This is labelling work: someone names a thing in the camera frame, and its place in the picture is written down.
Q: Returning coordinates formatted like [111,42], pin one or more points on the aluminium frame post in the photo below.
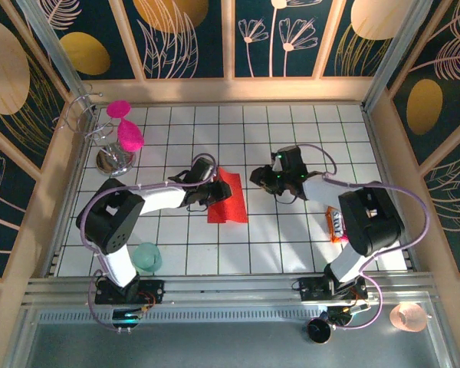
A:
[395,50]
[53,50]

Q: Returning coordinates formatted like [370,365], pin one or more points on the orange candy bag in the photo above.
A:
[335,226]

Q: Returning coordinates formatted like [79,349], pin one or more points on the black round cap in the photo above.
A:
[319,331]

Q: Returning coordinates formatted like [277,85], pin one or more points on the pink translucent cup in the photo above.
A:
[406,317]

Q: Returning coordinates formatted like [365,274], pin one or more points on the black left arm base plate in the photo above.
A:
[155,291]

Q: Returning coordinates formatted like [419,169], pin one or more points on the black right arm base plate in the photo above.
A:
[310,289]

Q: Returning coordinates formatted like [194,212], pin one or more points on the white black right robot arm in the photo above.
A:
[368,226]

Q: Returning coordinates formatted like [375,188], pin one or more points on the small circuit board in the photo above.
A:
[128,316]
[347,312]

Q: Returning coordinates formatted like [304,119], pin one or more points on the aluminium rail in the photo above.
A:
[230,287]

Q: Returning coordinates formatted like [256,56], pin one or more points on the pink wine glass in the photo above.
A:
[129,136]

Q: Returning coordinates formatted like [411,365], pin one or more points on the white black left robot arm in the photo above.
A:
[111,214]

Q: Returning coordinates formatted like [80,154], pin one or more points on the red cloth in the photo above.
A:
[230,203]

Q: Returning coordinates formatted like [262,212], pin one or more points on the green translucent cup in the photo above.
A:
[147,257]

